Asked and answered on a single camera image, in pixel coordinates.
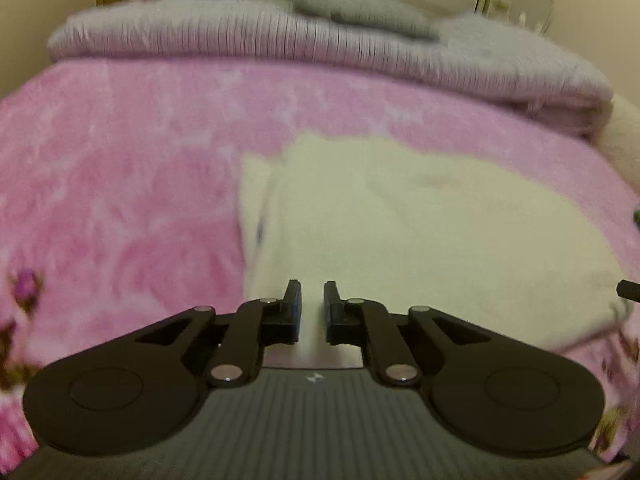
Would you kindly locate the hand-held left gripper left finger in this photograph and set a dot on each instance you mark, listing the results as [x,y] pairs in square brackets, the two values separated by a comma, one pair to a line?
[296,307]

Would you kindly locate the folded grey quilt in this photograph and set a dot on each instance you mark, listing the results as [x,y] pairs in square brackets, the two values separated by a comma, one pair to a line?
[225,35]

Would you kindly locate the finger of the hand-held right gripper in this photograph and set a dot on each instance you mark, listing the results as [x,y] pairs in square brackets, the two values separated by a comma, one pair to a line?
[629,291]

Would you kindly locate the grey pillow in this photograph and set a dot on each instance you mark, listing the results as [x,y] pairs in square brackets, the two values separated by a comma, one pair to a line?
[360,10]

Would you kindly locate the oval wall mirror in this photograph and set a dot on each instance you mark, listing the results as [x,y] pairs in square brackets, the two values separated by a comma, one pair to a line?
[535,0]

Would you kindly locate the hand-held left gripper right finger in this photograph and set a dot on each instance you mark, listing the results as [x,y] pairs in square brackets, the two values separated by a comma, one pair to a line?
[327,307]

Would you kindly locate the pink floral blanket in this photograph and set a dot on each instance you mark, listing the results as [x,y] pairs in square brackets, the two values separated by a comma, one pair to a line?
[125,185]

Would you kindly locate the folded pale pink blanket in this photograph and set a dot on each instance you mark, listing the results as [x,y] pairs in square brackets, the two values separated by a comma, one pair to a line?
[570,115]

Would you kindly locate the long white bolster pillow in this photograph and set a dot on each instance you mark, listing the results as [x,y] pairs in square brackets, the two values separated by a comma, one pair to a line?
[622,135]

